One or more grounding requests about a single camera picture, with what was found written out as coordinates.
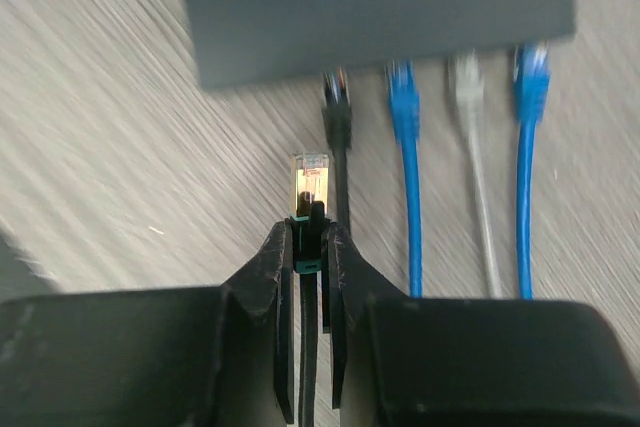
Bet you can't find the grey ethernet cable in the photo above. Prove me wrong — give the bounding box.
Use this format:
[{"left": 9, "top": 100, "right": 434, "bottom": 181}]
[{"left": 447, "top": 49, "right": 504, "bottom": 299}]

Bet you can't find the blue ethernet cable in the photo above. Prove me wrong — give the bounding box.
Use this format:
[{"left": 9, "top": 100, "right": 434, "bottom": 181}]
[
  {"left": 512, "top": 41, "right": 552, "bottom": 301},
  {"left": 383, "top": 59, "right": 426, "bottom": 299}
]

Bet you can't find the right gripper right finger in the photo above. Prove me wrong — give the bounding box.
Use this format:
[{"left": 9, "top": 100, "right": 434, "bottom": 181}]
[{"left": 323, "top": 225, "right": 639, "bottom": 426}]

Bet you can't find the black network switch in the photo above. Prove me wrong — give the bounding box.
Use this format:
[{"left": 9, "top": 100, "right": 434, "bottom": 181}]
[{"left": 185, "top": 0, "right": 575, "bottom": 90}]

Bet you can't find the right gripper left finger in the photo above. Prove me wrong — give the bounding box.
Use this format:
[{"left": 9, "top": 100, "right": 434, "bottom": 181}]
[{"left": 1, "top": 222, "right": 294, "bottom": 426}]

